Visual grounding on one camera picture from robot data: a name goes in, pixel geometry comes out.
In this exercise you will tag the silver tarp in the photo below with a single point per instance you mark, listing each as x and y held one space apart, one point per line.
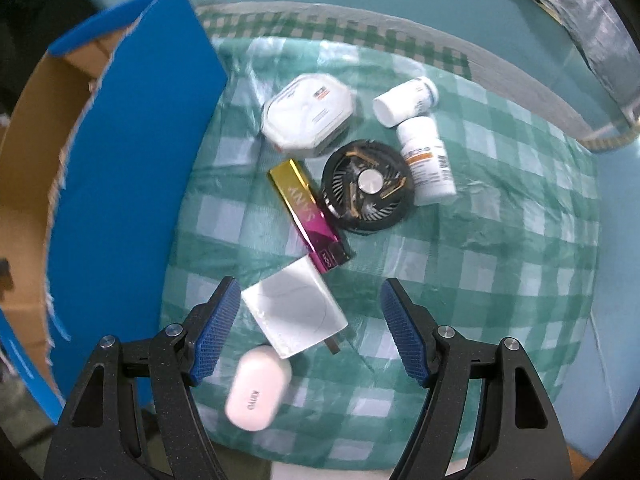
590 20

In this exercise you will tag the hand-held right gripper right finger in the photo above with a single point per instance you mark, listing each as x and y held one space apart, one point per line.
402 335

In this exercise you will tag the white octagonal plastic container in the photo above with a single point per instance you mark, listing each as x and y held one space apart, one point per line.
305 110

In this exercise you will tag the white pill bottle orange label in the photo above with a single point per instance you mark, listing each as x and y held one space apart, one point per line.
425 160

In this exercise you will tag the white pill bottle blue label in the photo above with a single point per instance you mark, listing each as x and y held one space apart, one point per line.
405 102

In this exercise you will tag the gold and magenta box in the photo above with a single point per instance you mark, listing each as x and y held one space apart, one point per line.
305 210

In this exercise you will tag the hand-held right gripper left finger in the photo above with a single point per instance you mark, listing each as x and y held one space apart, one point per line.
217 330

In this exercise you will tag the white wall charger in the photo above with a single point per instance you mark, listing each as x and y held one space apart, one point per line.
295 305

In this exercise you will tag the green small-check tablecloth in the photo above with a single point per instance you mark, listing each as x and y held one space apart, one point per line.
350 25

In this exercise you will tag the blue cardboard box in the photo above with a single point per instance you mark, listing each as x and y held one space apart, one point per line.
125 160

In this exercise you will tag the black round cooling fan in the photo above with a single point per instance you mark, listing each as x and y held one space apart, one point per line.
370 182

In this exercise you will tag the white oval earbud case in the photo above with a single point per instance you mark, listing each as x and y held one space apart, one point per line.
255 390

